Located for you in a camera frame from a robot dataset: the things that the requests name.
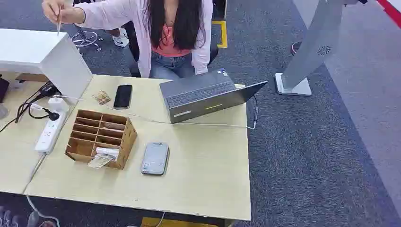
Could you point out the white sneaker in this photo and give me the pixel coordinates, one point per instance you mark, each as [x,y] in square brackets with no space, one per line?
[120,40]

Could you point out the white power strip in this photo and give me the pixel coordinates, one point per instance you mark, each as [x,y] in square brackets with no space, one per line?
[50,133]

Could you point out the yellow object under desk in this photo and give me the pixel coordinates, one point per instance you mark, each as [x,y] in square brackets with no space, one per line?
[175,223]

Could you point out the white box cabinet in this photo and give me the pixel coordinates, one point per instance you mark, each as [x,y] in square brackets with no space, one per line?
[47,53]

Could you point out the black box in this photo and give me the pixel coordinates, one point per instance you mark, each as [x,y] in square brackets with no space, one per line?
[3,89]

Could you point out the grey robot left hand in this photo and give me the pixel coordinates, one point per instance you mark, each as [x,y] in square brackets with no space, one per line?
[18,219]

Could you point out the grey flat device with label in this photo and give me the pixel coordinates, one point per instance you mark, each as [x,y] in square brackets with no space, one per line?
[154,158]

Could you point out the grey card in slot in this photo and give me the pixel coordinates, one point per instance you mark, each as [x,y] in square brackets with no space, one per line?
[115,126]

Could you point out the white charger plug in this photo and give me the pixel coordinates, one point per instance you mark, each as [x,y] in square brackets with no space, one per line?
[58,104]

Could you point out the white card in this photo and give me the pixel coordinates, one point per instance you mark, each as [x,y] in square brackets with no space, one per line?
[108,151]

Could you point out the wooden card sorting box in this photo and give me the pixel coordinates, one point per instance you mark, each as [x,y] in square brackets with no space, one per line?
[100,134]

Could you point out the chrome chair base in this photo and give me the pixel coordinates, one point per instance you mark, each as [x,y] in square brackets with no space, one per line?
[85,39]

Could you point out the grey metal floor stand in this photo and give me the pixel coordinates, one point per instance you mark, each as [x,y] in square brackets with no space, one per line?
[313,47]

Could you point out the black power adapter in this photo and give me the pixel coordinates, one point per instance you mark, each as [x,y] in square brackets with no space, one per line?
[47,90]

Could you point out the person's hand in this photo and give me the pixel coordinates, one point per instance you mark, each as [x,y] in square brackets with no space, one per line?
[64,14]

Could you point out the black smartphone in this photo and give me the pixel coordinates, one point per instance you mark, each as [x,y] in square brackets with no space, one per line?
[122,96]

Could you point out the person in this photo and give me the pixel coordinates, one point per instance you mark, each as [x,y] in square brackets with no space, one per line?
[175,28]

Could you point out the thin pale card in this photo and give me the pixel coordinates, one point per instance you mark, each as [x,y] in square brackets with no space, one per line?
[59,28]

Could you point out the grey laptop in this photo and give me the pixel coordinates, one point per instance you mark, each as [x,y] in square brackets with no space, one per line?
[200,97]

